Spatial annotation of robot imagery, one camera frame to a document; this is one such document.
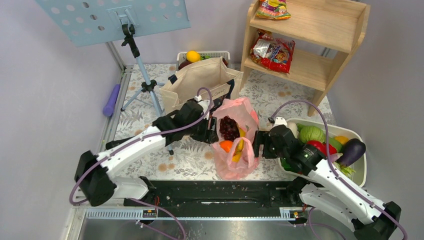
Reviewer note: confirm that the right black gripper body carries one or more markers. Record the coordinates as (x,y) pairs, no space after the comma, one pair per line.
(270,150)

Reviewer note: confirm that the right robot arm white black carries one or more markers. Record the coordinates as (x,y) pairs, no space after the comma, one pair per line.
(325,188)

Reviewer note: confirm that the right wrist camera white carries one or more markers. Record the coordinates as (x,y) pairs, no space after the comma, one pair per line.
(278,121)

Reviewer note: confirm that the green cabbage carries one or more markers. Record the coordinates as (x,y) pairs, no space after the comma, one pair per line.
(311,133)

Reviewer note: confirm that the white vegetable bin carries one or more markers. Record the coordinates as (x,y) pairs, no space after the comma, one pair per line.
(360,166)

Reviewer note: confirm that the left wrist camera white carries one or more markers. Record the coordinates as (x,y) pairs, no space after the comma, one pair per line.
(205,104)

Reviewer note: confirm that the purple eggplant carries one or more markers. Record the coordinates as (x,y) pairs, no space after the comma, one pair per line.
(352,151)

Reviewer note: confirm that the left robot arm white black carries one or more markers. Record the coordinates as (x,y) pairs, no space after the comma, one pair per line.
(97,174)

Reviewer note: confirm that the yellow orange pepper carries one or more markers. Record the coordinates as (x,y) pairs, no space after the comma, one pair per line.
(341,139)

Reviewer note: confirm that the orange fruit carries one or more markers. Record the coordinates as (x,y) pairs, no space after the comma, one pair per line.
(226,145)

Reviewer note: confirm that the beige canvas tote bag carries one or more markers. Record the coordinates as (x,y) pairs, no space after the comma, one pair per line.
(212,73)

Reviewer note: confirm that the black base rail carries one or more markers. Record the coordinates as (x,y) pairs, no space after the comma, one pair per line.
(226,199)

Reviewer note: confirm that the red snack bag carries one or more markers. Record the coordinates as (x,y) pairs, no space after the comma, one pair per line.
(274,54)

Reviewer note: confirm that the purple handle tool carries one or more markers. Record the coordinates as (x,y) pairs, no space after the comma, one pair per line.
(109,108)

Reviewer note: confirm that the dark red grapes bunch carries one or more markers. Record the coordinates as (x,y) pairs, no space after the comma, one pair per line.
(228,129)

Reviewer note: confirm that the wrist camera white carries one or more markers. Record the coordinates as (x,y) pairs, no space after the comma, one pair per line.
(278,121)
(205,104)

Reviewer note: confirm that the white perforated fruit basket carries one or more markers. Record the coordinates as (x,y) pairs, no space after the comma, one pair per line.
(182,61)

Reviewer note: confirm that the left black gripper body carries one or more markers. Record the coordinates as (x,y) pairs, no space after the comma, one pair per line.
(200,132)

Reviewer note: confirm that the light blue music stand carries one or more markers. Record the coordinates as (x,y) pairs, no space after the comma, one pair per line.
(90,22)

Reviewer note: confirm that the colourful snack bag top shelf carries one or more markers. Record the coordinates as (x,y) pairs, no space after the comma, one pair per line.
(273,10)

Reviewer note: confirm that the pink plastic grocery bag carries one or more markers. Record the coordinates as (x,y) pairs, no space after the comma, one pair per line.
(240,160)

